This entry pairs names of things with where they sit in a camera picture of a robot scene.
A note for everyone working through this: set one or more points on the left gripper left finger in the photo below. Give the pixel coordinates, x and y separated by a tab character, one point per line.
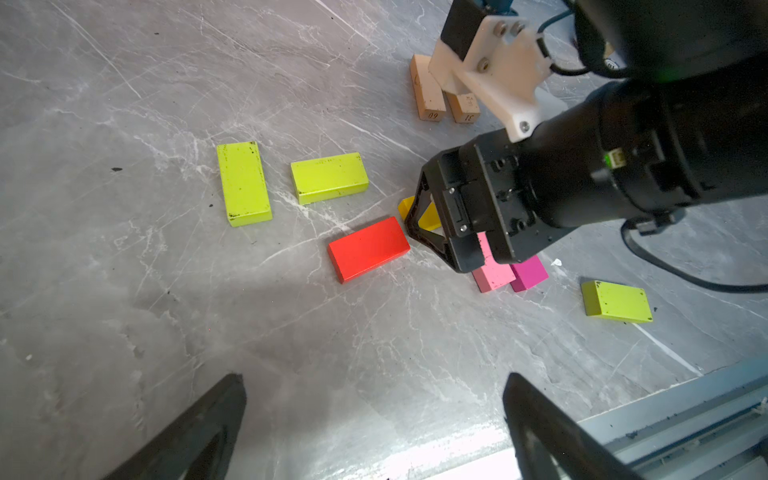
199	444

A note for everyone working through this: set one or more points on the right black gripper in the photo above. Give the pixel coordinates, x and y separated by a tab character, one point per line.
528	186

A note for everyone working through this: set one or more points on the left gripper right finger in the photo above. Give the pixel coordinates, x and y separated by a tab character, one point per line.
548	443

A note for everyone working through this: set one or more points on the yellow rectangular block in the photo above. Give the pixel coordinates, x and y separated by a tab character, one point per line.
430	220

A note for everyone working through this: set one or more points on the natural wood block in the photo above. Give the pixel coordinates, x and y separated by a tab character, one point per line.
464	107
428	95

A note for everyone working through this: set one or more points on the lime green block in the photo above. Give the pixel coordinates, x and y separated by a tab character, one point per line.
329	177
243	183
616	302

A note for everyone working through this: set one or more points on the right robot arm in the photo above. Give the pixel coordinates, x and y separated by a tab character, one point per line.
681	121

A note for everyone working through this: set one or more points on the red rectangular block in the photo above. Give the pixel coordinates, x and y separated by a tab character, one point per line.
368	249

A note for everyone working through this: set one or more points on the pink rectangular block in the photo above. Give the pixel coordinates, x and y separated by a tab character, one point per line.
491	275

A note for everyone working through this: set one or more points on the lime green block front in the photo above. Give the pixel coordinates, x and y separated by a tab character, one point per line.
616	302

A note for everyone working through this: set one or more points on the magenta small cube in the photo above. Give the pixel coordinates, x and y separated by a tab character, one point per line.
528	274

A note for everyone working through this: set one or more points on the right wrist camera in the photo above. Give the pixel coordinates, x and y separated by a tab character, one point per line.
488	50

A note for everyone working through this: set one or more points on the aluminium front rail frame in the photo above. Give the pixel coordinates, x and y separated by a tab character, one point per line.
712	427

